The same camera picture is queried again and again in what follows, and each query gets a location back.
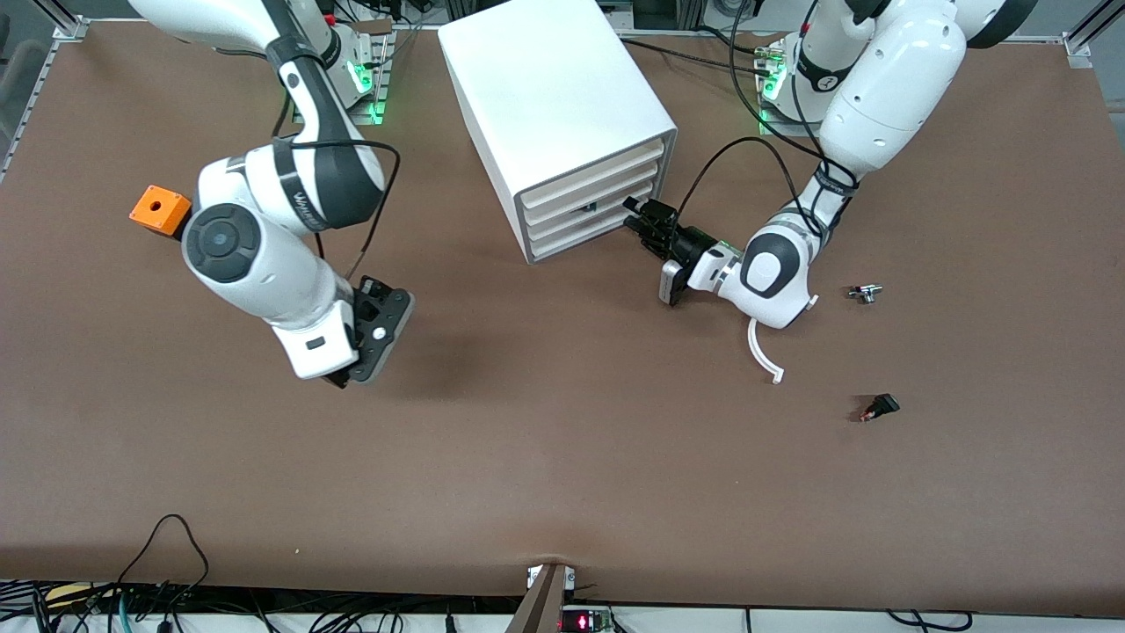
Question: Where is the thick black table cable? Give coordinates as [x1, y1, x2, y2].
[620, 37, 774, 76]

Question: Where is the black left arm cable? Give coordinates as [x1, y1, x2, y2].
[677, 0, 845, 238]

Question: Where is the black looped cable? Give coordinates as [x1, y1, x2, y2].
[114, 514, 212, 608]

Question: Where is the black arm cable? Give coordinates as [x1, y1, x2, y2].
[272, 88, 403, 282]
[677, 0, 845, 238]

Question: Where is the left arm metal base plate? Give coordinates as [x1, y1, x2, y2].
[758, 44, 829, 139]

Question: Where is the orange button box black base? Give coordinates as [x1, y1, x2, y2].
[129, 185, 193, 241]

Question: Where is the brown wooden post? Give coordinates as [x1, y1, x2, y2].
[505, 563, 568, 633]

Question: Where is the device with red display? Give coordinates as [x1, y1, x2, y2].
[560, 607, 616, 633]

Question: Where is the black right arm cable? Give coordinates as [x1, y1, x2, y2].
[272, 88, 403, 282]

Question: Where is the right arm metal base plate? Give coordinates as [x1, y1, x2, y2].
[347, 25, 394, 120]

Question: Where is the white curved plastic arc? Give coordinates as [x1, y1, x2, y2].
[747, 295, 820, 385]

